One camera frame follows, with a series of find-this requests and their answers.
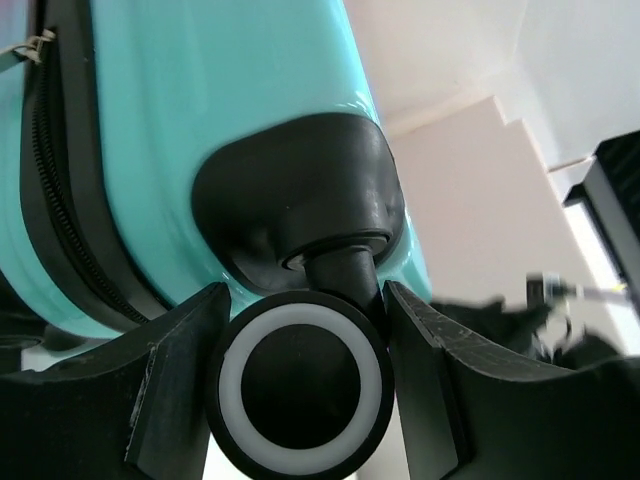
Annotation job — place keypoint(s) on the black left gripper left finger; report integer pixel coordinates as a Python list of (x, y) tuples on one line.
[(132, 408)]

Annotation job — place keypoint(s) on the pink teal suitcase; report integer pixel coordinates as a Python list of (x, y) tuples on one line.
[(151, 149)]

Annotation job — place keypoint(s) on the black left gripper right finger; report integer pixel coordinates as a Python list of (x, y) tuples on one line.
[(472, 409)]

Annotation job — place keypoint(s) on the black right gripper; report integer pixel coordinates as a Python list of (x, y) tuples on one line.
[(518, 329)]

